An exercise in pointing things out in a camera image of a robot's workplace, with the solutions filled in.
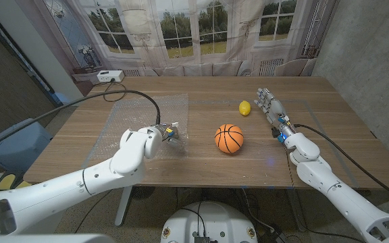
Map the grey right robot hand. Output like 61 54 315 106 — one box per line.
253 88 297 140

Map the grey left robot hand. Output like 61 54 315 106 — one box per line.
157 122 186 152

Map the clear bubble wrap sheet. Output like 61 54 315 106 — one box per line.
82 93 189 168

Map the small orange basketball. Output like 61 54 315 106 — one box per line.
214 124 244 155

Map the yellow lemon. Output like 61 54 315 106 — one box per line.
238 100 252 117

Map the black round floor object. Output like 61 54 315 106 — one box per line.
132 186 157 200

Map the grey metal table leg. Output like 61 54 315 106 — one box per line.
114 185 133 227
286 188 307 232

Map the white power strip box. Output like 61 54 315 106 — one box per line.
96 70 125 84

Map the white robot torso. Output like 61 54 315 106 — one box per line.
160 201 259 243

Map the printed window scene backdrop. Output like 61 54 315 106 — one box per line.
15 0 340 97

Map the black power adapter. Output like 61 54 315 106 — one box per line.
265 229 288 243

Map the blue plastic chair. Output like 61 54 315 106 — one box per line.
0 117 53 168

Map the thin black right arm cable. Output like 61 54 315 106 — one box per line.
284 143 296 188

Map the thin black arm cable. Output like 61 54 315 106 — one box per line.
284 143 296 188
74 190 113 234

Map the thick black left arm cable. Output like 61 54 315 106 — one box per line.
0 88 162 155

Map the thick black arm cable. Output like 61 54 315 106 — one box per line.
0 88 162 155
294 123 389 207

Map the looped black power cable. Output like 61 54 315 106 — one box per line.
102 80 128 103

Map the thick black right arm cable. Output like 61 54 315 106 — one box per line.
294 123 389 207

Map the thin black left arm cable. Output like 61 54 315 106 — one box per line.
74 190 113 234

